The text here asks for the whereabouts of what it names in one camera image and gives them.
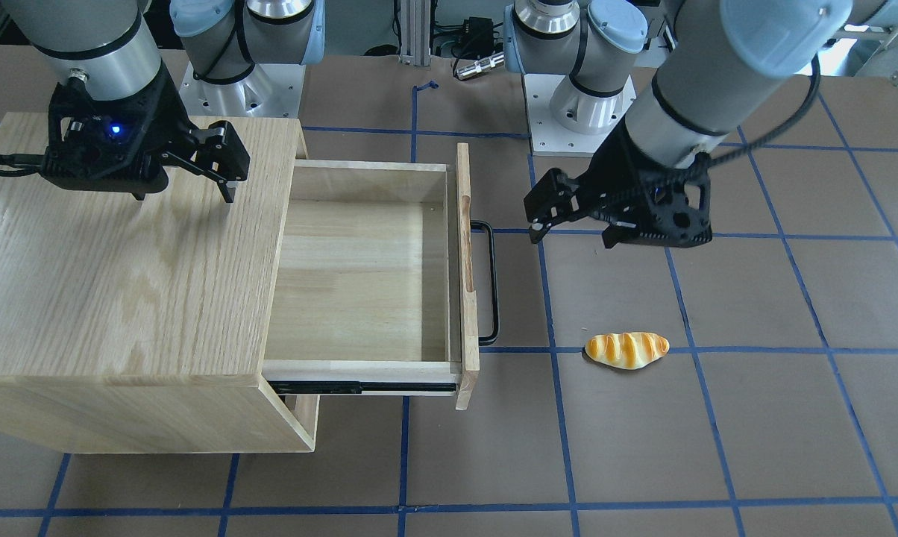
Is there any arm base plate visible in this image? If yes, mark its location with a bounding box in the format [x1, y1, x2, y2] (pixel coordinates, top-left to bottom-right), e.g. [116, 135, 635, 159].
[180, 64, 307, 119]
[523, 74, 636, 157]

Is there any black drawer handle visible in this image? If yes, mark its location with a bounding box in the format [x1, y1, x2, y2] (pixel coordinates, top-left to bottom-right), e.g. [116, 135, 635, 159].
[470, 219, 500, 347]

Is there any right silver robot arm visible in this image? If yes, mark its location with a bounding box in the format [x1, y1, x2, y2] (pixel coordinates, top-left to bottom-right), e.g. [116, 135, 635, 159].
[0, 1, 326, 203]

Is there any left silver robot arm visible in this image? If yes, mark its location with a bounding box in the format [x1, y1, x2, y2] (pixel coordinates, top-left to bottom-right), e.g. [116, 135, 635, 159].
[503, 1, 898, 248]

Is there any wooden drawer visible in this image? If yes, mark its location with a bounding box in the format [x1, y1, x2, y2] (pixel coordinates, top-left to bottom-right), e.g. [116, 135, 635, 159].
[263, 143, 480, 410]

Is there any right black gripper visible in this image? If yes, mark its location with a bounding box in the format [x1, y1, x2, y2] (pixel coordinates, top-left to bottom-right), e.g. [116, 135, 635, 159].
[39, 75, 251, 204]

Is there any toy bread loaf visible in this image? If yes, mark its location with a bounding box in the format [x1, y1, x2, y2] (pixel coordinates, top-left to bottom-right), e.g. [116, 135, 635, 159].
[583, 332, 671, 371]

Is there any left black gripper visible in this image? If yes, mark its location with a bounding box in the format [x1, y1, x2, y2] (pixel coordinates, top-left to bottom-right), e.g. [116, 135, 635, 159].
[524, 128, 712, 248]

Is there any wooden drawer cabinet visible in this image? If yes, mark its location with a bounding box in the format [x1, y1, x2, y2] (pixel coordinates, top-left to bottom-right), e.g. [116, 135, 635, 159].
[0, 118, 319, 454]

